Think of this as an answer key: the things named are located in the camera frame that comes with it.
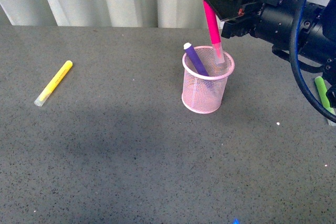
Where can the pink highlighter pen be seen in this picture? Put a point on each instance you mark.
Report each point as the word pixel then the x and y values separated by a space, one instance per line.
pixel 214 33

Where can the pink mesh pen cup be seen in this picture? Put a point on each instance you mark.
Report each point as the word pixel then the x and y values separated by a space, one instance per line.
pixel 203 94

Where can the purple highlighter pen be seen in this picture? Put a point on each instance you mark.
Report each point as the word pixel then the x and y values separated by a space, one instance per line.
pixel 194 58

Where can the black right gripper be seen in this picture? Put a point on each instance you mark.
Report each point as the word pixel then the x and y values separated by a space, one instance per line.
pixel 270 20

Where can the green highlighter pen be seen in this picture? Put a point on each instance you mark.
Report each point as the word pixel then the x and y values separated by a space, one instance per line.
pixel 322 90

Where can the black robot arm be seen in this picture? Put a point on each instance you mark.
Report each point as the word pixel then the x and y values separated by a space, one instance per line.
pixel 324 56

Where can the yellow highlighter pen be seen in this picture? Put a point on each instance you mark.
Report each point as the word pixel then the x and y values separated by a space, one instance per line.
pixel 54 82

